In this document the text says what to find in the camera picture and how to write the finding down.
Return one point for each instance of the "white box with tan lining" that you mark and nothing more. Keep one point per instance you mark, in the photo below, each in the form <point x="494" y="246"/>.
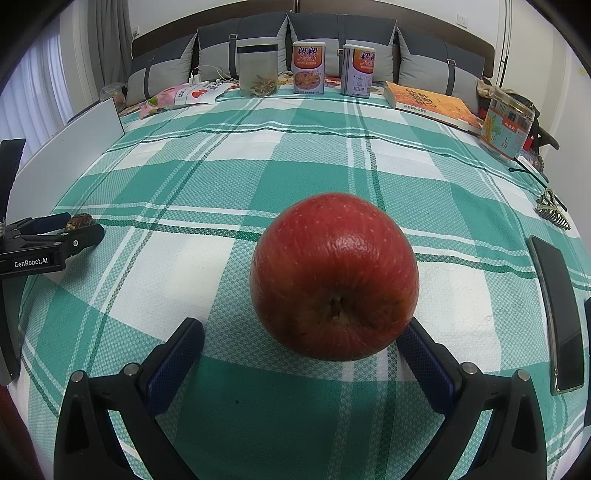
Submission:
<point x="74" y="138"/>

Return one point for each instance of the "printed clear plastic box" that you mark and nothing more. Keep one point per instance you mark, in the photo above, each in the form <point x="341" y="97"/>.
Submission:
<point x="503" y="124"/>

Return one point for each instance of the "orange book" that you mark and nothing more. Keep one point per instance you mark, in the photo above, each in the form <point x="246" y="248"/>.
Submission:
<point x="429" y="104"/>

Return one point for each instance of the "pink snack packet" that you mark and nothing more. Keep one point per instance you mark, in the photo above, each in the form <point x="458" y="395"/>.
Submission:
<point x="157" y="104"/>

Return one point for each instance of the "red apple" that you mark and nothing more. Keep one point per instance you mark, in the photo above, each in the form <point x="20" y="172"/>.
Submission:
<point x="332" y="277"/>

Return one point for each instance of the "clear jar with black lid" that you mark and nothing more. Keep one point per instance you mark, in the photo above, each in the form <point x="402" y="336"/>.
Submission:
<point x="257" y="64"/>

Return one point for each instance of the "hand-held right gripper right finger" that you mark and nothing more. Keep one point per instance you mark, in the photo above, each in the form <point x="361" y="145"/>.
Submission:
<point x="427" y="371"/>

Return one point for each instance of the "black chair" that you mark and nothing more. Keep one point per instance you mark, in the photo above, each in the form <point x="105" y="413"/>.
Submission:
<point x="545" y="136"/>

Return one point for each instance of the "white sheer curtain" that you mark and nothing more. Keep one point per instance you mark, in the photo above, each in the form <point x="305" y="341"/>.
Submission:
<point x="37" y="92"/>

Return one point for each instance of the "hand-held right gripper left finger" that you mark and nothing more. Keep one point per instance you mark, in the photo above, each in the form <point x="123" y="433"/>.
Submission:
<point x="173" y="364"/>

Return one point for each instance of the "black smartphone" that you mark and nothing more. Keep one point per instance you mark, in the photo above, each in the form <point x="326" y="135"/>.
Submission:
<point x="558" y="314"/>

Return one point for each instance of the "green checked cloth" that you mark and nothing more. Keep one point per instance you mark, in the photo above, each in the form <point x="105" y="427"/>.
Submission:
<point x="231" y="152"/>

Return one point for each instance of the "grey curtain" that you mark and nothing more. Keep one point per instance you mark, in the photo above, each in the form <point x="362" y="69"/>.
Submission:
<point x="113" y="37"/>

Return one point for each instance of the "metal hair claw clip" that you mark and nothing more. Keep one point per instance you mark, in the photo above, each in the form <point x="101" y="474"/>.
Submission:
<point x="547" y="203"/>

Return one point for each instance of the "white wall socket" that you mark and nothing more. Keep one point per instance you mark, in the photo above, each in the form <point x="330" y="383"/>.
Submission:
<point x="462" y="19"/>

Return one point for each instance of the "dark brown walnut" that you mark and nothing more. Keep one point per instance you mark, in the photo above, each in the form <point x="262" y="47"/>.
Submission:
<point x="79" y="220"/>

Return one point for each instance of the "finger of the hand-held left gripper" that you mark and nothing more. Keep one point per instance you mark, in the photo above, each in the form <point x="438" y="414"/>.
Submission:
<point x="83" y="240"/>
<point x="41" y="224"/>

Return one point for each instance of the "orange label tin can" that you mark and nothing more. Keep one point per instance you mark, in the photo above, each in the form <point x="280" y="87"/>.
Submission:
<point x="358" y="69"/>
<point x="309" y="69"/>

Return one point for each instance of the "white and red snack packet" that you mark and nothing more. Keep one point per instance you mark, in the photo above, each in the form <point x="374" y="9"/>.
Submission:
<point x="198" y="94"/>

